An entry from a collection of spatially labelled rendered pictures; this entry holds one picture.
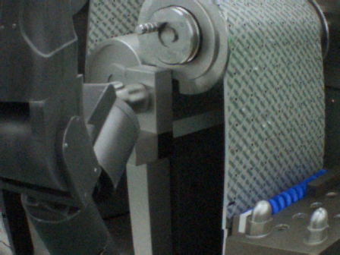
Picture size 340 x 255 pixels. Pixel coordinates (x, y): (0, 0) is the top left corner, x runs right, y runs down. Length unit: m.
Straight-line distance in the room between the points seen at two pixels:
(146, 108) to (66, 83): 0.51
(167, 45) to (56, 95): 0.52
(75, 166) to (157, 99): 0.51
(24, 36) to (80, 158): 0.10
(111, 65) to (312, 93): 0.28
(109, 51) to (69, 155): 0.62
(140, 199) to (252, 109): 0.17
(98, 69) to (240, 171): 0.24
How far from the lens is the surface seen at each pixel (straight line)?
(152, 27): 0.99
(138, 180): 1.03
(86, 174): 0.52
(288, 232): 0.96
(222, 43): 0.96
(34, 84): 0.47
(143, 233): 1.06
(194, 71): 0.99
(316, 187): 1.08
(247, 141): 1.01
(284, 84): 1.07
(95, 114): 0.58
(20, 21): 0.47
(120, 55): 1.09
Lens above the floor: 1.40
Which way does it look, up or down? 15 degrees down
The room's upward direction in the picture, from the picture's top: 2 degrees counter-clockwise
